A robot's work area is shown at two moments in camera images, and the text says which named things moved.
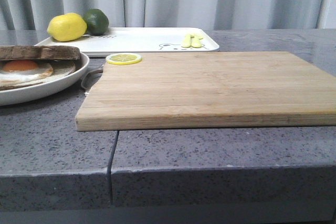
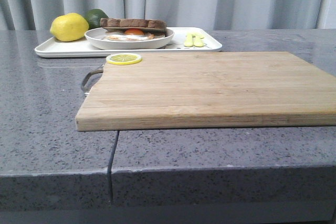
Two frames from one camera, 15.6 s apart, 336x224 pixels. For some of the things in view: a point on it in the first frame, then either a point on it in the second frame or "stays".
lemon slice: (123, 59) stays
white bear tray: (141, 40) stays
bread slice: (60, 67) → (156, 34)
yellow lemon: (67, 27) stays
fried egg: (21, 70) → (129, 34)
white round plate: (23, 92) → (95, 38)
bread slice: (39, 52) → (112, 23)
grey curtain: (29, 1) stays
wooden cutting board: (213, 90) stays
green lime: (97, 21) stays
